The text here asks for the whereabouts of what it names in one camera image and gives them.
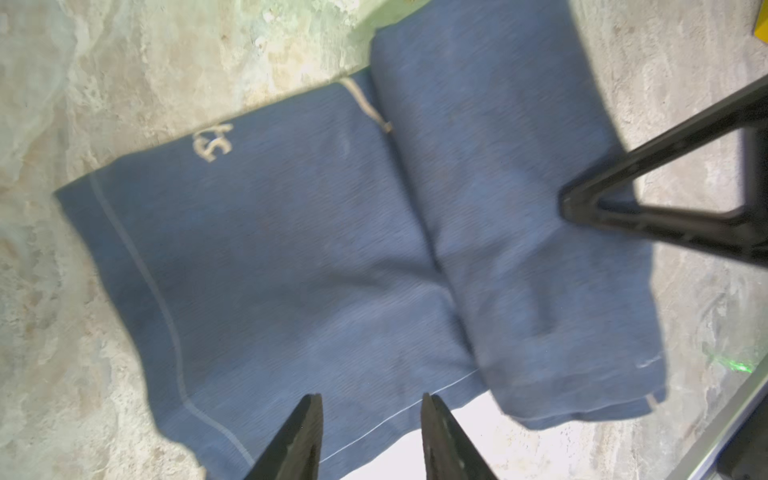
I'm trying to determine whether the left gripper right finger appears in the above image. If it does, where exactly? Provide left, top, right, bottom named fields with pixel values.
left=421, top=394, right=497, bottom=480

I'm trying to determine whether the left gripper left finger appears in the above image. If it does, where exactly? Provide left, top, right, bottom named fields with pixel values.
left=245, top=394, right=323, bottom=480

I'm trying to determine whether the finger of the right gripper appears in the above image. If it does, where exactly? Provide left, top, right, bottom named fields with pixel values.
left=559, top=78, right=767, bottom=267

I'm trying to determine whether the blue patterned pillowcase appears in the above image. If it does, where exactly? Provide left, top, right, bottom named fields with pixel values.
left=56, top=1, right=667, bottom=479

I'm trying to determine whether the small yellow flat card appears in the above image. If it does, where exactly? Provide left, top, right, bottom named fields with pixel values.
left=753, top=0, right=768, bottom=44

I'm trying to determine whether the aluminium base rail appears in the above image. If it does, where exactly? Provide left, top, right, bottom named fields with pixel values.
left=668, top=359, right=767, bottom=479

